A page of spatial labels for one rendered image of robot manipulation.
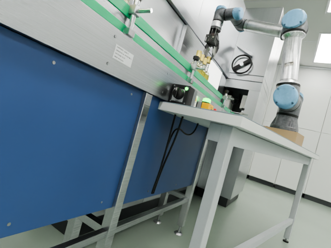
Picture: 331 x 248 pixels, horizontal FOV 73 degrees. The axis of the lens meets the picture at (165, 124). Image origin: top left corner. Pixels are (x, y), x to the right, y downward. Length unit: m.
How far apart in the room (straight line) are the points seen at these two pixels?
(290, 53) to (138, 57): 0.91
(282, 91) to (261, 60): 1.30
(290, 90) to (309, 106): 3.94
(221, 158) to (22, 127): 0.55
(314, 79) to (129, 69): 5.35
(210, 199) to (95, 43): 0.57
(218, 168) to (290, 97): 0.68
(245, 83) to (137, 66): 1.90
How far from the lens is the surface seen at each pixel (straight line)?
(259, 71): 2.53
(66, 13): 0.56
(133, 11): 0.71
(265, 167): 5.14
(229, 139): 0.74
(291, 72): 1.36
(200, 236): 0.81
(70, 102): 0.60
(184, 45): 1.55
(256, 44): 2.66
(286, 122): 1.41
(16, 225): 0.65
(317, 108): 5.24
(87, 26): 0.59
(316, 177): 5.15
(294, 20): 1.45
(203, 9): 1.84
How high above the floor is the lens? 0.66
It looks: level
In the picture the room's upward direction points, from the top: 15 degrees clockwise
